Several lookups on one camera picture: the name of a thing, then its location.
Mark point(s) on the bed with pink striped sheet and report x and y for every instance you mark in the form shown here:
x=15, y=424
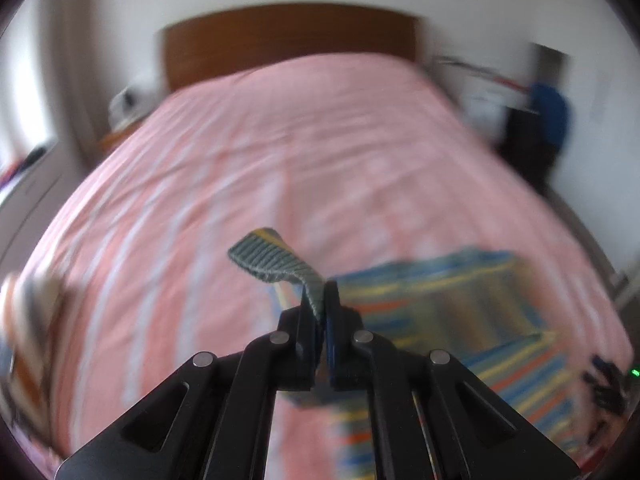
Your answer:
x=300, y=150

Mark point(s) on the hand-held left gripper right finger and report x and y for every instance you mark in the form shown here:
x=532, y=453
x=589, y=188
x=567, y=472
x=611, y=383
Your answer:
x=370, y=375

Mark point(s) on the white round fan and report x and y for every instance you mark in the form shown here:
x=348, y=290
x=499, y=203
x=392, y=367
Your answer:
x=127, y=105

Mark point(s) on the wooden headboard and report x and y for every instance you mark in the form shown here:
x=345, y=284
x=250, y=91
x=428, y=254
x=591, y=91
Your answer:
x=280, y=40

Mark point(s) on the white plastic bag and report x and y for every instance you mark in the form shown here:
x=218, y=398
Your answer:
x=482, y=110

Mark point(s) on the chevron striped pillow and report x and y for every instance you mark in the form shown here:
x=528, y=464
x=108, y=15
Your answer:
x=30, y=350

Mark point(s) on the metal clothes rack bar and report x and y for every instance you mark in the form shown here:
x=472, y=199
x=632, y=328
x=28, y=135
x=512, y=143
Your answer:
x=485, y=72

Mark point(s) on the blue garment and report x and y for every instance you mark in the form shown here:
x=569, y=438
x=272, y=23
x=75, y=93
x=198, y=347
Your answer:
x=550, y=112

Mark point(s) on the black hanging garment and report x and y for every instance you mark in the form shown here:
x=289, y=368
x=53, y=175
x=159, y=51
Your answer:
x=525, y=145

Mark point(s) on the striped knit shirt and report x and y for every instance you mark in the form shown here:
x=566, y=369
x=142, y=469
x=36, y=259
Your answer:
x=450, y=310

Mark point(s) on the wooden nightstand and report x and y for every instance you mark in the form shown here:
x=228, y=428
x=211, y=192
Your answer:
x=120, y=135

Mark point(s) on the brown curtain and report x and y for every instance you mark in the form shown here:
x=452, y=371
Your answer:
x=82, y=70

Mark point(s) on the white window bench with drawers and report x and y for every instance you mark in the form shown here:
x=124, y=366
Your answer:
x=25, y=210

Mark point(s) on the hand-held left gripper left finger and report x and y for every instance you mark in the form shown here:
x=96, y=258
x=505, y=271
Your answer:
x=280, y=375

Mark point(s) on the dark clothes on window sill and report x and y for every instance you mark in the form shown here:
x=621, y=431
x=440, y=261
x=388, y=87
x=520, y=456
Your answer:
x=22, y=162

